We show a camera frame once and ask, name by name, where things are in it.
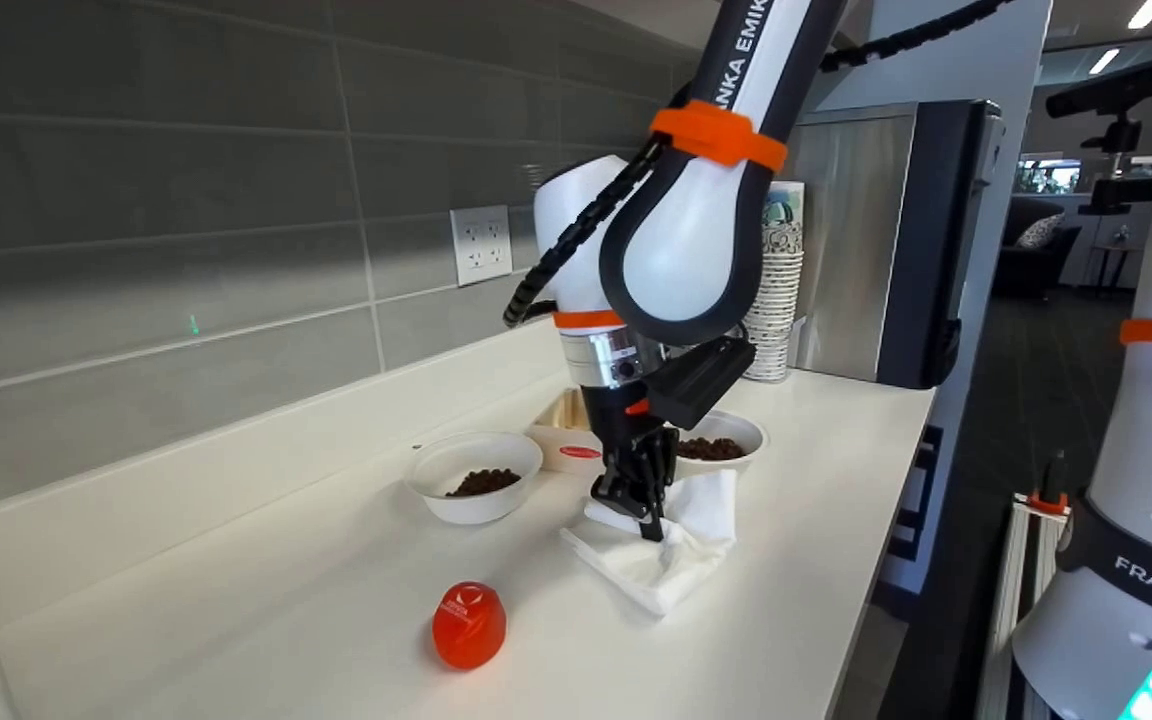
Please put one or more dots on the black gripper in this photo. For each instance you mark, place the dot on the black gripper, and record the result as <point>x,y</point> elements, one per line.
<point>625,425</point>

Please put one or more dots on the white paper napkin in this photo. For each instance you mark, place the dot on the white paper napkin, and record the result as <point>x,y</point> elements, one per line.
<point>661,572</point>

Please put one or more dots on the white bowl of coffee beans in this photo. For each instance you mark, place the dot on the white bowl of coffee beans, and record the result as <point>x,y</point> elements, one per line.
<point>478,479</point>

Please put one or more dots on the stack of paper cups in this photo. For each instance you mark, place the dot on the stack of paper cups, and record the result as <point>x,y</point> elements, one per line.
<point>775,315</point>

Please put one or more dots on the red plastic tomato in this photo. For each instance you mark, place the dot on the red plastic tomato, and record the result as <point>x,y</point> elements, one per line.
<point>469,626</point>

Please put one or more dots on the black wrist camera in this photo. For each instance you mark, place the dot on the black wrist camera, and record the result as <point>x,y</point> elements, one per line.
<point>690,387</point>

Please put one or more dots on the white wall outlet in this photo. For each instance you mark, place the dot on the white wall outlet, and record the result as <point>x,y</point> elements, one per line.
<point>483,240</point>

